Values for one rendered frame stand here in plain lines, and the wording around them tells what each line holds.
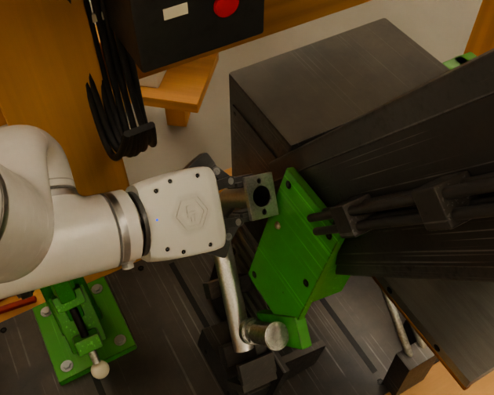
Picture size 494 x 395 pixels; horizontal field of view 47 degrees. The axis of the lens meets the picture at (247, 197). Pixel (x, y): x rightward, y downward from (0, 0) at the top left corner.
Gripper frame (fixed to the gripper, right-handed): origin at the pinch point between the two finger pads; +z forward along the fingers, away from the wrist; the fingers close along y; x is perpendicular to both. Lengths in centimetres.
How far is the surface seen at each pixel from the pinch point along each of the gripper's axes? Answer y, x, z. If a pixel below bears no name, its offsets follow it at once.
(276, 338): -19.2, 0.4, 0.9
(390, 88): 11.0, -1.5, 26.5
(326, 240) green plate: -5.8, -10.8, 3.0
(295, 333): -18.8, -1.3, 2.8
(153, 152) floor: 10, 170, 58
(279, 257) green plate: -8.7, -0.3, 3.1
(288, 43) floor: 54, 180, 147
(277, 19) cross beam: 26.9, 20.0, 24.5
